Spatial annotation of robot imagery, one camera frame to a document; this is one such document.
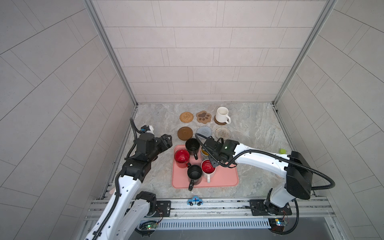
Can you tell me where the yellow inside mug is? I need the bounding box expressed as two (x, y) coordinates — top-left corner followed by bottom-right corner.
(201, 147), (209, 160)

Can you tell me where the multicolour woven round coaster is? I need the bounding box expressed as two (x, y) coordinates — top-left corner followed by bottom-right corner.
(215, 127), (231, 140)

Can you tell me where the grey-blue woven round coaster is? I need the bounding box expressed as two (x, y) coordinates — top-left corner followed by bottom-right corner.
(197, 126), (212, 138)

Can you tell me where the black mug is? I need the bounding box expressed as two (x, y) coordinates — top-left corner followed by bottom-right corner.
(187, 164), (203, 191)
(185, 138), (200, 160)

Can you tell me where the dark brown wooden coaster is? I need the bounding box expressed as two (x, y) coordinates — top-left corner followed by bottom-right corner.
(177, 127), (194, 141)

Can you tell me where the paw shaped cork coaster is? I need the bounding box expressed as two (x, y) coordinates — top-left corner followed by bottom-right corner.
(196, 111), (212, 124)

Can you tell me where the woven rattan round coaster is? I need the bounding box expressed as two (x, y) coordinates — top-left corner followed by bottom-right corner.
(179, 112), (194, 123)

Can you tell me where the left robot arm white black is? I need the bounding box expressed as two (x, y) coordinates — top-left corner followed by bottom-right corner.
(85, 120), (173, 240)

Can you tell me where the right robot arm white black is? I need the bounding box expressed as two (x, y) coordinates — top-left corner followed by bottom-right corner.
(195, 133), (336, 217)

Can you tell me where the white mug red inside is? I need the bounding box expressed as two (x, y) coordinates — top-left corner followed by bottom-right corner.
(201, 160), (216, 183)

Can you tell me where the pink rectangular tray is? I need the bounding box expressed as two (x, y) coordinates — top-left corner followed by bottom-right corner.
(172, 161), (239, 189)

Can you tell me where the black mug front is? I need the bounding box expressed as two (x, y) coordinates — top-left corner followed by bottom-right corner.
(187, 164), (203, 191)

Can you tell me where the red mug left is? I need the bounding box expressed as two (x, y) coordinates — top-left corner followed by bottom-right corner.
(174, 149), (190, 168)

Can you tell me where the blue toy car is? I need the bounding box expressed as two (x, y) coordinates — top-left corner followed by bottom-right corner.
(187, 196), (203, 206)

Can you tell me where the ventilation grille strip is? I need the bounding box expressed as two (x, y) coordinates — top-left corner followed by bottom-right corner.
(157, 219), (272, 231)

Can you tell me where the left circuit board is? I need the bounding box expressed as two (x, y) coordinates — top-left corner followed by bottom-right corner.
(140, 221), (158, 231)

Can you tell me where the circuit board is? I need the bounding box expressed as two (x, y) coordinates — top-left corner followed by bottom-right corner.
(140, 221), (158, 231)
(268, 218), (289, 233)

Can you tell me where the right circuit board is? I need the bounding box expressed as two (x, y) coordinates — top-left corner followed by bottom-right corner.
(268, 218), (289, 233)

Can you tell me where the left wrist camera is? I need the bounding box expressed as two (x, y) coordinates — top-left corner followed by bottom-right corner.
(140, 125), (154, 134)

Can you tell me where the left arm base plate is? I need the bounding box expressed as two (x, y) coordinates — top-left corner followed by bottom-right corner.
(146, 201), (171, 218)

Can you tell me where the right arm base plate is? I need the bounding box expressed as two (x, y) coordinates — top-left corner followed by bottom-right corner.
(244, 200), (293, 216)

